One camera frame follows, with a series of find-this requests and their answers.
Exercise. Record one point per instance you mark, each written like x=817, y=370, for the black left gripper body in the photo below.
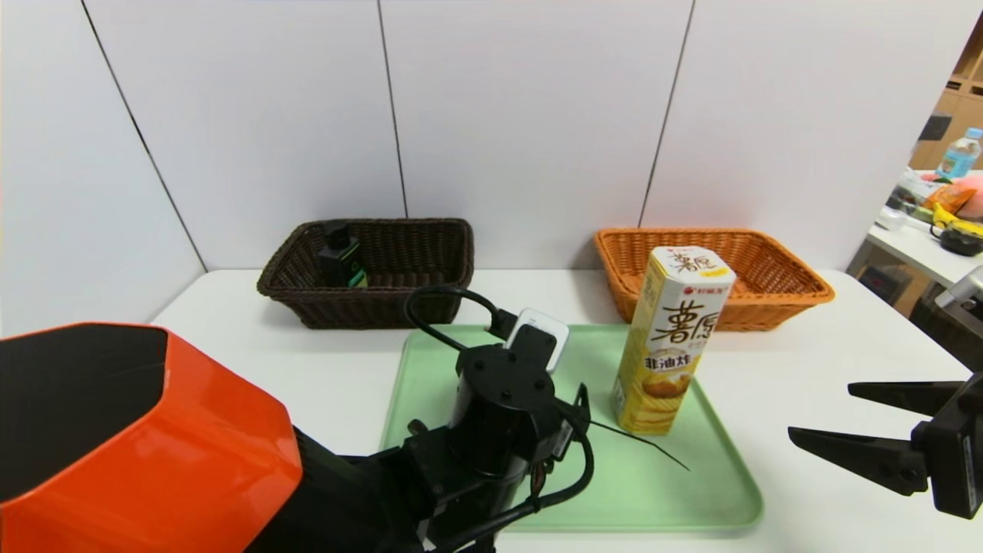
x=577, y=418

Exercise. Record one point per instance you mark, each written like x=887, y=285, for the black zip tie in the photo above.
x=622, y=432

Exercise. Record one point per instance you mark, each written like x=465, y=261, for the white side table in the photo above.
x=914, y=250

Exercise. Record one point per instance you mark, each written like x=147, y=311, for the dark brown wicker basket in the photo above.
x=422, y=299

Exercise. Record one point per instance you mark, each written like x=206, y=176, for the light green plastic tray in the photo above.
x=653, y=491

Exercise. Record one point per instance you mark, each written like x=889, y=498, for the yellow item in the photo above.
x=948, y=217

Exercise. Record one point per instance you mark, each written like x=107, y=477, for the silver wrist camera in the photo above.
x=553, y=326
x=968, y=296

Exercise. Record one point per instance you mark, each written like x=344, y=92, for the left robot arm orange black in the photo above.
x=153, y=461

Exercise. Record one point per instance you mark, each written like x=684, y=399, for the pink soft item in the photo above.
x=974, y=184

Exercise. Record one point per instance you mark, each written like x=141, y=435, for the clear plastic bag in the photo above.
x=895, y=219

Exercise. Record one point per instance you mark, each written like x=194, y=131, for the clear water bottle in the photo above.
x=960, y=157

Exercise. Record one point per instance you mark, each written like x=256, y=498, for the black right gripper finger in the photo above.
x=914, y=395
x=868, y=461

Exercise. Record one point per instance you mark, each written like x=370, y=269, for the yellow potato chips box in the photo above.
x=668, y=346

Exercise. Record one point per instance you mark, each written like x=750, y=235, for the wooden cabinet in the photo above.
x=969, y=107

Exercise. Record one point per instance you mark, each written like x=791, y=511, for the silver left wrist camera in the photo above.
x=553, y=326

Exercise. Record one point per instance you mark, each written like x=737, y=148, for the black round object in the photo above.
x=960, y=243

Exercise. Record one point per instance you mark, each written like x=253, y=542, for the dark chair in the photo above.
x=933, y=330

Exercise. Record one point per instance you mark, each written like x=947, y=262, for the orange wicker basket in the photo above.
x=768, y=299

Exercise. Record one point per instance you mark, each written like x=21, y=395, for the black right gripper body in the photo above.
x=954, y=453

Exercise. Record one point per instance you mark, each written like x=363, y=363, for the dark green rectangular bottle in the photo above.
x=342, y=257

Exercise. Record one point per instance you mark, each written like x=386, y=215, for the orange snack bag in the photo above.
x=951, y=200

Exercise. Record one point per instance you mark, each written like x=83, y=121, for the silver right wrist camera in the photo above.
x=968, y=296

